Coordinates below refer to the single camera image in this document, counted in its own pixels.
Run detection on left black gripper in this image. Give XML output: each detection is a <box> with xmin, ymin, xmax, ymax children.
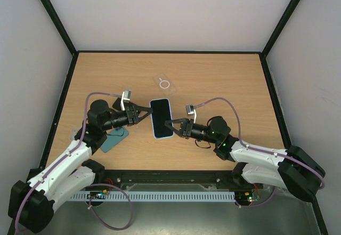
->
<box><xmin>101</xmin><ymin>105</ymin><xmax>152</xmax><ymax>131</ymax></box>

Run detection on blue phone dark screen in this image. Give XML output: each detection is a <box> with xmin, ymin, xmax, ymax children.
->
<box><xmin>150</xmin><ymin>99</ymin><xmax>173</xmax><ymax>137</ymax></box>

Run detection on light blue phone case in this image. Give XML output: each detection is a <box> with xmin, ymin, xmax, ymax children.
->
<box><xmin>149</xmin><ymin>98</ymin><xmax>174</xmax><ymax>140</ymax></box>

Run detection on white translucent phone case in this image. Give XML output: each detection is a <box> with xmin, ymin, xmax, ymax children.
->
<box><xmin>69</xmin><ymin>127</ymin><xmax>80</xmax><ymax>141</ymax></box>

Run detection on black phone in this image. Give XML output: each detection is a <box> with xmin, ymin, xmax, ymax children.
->
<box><xmin>112</xmin><ymin>98</ymin><xmax>122</xmax><ymax>111</ymax></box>

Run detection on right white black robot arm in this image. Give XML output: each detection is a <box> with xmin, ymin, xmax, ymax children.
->
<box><xmin>165</xmin><ymin>116</ymin><xmax>326</xmax><ymax>202</ymax></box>

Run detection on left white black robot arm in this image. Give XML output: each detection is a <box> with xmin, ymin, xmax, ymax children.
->
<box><xmin>8</xmin><ymin>100</ymin><xmax>152</xmax><ymax>233</ymax></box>

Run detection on clear magsafe phone case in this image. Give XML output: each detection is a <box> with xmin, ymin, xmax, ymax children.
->
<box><xmin>152</xmin><ymin>73</ymin><xmax>177</xmax><ymax>96</ymax></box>

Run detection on teal phone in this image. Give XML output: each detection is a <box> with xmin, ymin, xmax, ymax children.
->
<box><xmin>101</xmin><ymin>127</ymin><xmax>129</xmax><ymax>153</ymax></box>

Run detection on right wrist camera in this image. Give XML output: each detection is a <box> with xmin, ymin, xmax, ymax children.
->
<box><xmin>185</xmin><ymin>104</ymin><xmax>197</xmax><ymax>123</ymax></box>

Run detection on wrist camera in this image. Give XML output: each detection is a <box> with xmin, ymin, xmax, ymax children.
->
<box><xmin>120</xmin><ymin>90</ymin><xmax>132</xmax><ymax>111</ymax></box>
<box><xmin>185</xmin><ymin>104</ymin><xmax>197</xmax><ymax>123</ymax></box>

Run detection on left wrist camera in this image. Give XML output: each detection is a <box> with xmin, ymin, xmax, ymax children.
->
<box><xmin>120</xmin><ymin>90</ymin><xmax>132</xmax><ymax>111</ymax></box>

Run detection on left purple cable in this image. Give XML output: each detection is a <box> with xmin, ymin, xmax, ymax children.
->
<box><xmin>14</xmin><ymin>92</ymin><xmax>125</xmax><ymax>232</ymax></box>

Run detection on black aluminium frame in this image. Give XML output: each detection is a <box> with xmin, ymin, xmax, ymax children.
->
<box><xmin>6</xmin><ymin>0</ymin><xmax>330</xmax><ymax>235</ymax></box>

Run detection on purple cable loop front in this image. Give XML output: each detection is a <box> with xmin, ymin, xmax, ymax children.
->
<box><xmin>86</xmin><ymin>183</ymin><xmax>134</xmax><ymax>230</ymax></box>

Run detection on white slotted cable duct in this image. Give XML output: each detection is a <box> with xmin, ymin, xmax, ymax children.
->
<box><xmin>69</xmin><ymin>191</ymin><xmax>235</xmax><ymax>202</ymax></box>

